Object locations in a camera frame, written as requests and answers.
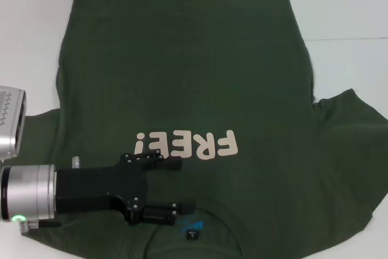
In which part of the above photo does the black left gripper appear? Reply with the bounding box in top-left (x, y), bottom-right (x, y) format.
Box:
top-left (55, 152), bottom-right (196, 227)

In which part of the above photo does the dark green FREE t-shirt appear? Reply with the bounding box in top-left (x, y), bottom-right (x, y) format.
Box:
top-left (12, 0), bottom-right (388, 259)

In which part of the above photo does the left arm connector cable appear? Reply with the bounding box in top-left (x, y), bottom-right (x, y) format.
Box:
top-left (18, 218), bottom-right (63, 233)

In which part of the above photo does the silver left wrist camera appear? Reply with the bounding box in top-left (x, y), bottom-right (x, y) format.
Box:
top-left (0, 85), bottom-right (28, 160)

